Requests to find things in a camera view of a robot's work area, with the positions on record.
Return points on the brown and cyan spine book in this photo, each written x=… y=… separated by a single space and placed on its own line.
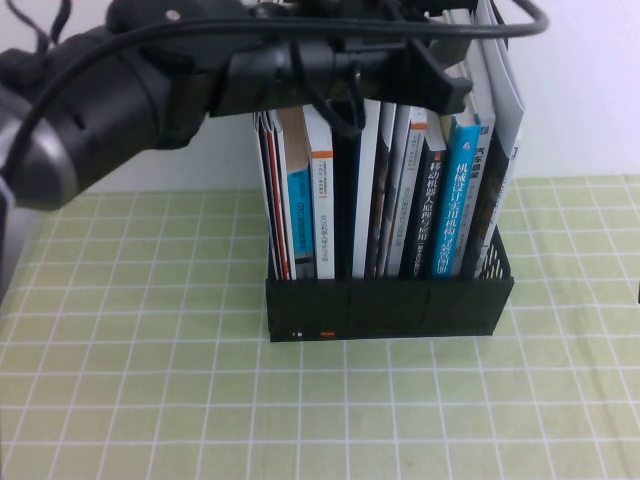
x=300 y=210

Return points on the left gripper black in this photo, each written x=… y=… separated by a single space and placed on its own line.
x=280 y=85

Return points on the blue spine mechanical design book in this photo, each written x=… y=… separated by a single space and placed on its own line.
x=455 y=210

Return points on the black perforated plastic book holder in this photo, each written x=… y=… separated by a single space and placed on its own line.
x=390 y=310

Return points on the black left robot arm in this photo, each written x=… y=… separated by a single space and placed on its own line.
x=115 y=110

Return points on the tall white grey cover book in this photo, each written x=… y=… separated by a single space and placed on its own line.
x=395 y=165

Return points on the thin black red-edged book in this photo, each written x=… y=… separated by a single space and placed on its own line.
x=272 y=215

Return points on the white spine book orange band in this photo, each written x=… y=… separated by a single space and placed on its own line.
x=416 y=150

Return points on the black spine robot book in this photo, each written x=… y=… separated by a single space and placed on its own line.
x=426 y=210

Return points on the white spine book orange block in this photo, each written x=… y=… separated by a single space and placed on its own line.
x=322 y=225

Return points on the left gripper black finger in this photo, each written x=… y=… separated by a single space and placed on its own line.
x=450 y=92
x=456 y=50

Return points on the grey white spine car book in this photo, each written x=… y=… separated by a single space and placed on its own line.
x=481 y=150

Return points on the green white checked tablecloth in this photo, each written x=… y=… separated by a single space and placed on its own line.
x=150 y=400

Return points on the white book with dashboard cover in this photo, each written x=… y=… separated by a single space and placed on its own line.
x=512 y=115

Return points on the thin white paper booklets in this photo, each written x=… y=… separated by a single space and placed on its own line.
x=261 y=165

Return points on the thin dark orange cover magazine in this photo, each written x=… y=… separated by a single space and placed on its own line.
x=381 y=200

